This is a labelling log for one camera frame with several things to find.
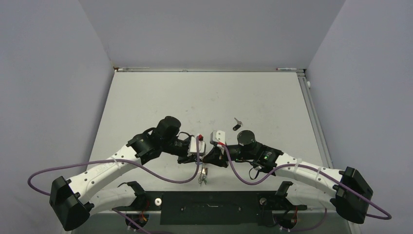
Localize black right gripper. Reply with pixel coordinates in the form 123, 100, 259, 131
203, 144, 254, 168

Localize key with black tag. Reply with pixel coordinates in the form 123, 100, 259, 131
232, 118, 243, 131

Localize large steel carabiner keyring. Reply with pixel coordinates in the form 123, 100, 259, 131
198, 163, 208, 186

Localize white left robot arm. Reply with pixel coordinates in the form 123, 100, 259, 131
49, 116, 206, 231

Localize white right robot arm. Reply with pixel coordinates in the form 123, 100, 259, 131
203, 130, 373, 224

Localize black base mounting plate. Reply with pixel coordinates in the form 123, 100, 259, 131
119, 191, 307, 225

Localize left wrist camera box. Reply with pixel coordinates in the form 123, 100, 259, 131
188, 135, 206, 156

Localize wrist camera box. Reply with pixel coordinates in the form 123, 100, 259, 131
209, 130, 226, 149
188, 135, 206, 156

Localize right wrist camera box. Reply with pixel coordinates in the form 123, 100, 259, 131
209, 130, 226, 149

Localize aluminium right side rail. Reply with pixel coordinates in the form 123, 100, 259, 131
297, 72, 334, 168

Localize aluminium rail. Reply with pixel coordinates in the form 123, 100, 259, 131
297, 72, 334, 168
114, 67, 305, 73

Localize aluminium back rail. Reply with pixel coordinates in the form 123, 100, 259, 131
114, 67, 305, 73

